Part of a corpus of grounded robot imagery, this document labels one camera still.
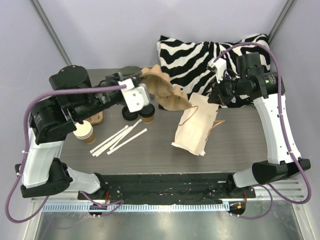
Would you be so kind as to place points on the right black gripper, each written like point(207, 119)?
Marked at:
point(216, 95)

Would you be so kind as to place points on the brown paper bag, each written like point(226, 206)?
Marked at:
point(196, 124)

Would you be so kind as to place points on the brown cardboard cup carrier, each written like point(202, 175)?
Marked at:
point(96, 119)
point(158, 84)

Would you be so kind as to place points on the black plastic cup lid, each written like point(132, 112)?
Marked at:
point(127, 115)
point(147, 111)

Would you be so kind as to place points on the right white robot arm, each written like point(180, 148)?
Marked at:
point(283, 157)

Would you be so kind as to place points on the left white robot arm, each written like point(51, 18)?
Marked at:
point(50, 118)

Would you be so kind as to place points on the zebra print pillow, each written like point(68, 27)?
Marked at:
point(186, 63)

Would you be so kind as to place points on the olive green folded cloth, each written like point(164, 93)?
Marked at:
point(128, 71)

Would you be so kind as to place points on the stacked brown paper cups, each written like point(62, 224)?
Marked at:
point(84, 132)

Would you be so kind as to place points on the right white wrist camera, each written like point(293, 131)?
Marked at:
point(218, 67)

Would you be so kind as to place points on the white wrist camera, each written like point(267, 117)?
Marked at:
point(135, 97)
point(218, 67)

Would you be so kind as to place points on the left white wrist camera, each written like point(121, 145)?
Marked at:
point(135, 97)

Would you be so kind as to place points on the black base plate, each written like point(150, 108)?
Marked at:
point(170, 189)

